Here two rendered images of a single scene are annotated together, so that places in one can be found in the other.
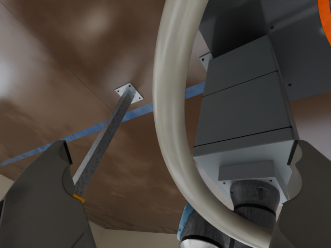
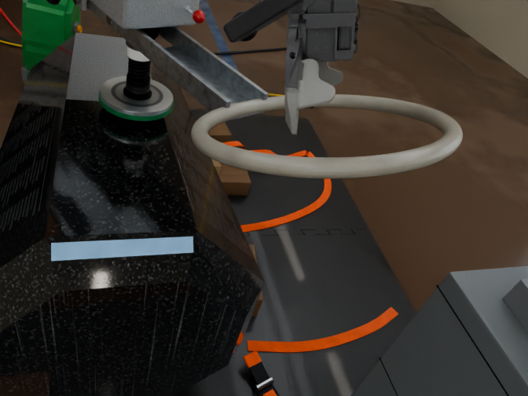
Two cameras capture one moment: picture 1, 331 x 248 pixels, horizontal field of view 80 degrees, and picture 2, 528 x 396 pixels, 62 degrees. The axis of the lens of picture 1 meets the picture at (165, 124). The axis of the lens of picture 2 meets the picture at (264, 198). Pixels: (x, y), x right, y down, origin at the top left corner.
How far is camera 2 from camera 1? 0.62 m
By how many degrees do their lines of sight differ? 77
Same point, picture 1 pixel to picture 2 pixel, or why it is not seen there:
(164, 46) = (266, 157)
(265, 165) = (515, 303)
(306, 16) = (316, 364)
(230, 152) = (509, 353)
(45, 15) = not seen: outside the picture
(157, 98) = (295, 161)
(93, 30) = not seen: outside the picture
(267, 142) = (467, 300)
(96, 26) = not seen: outside the picture
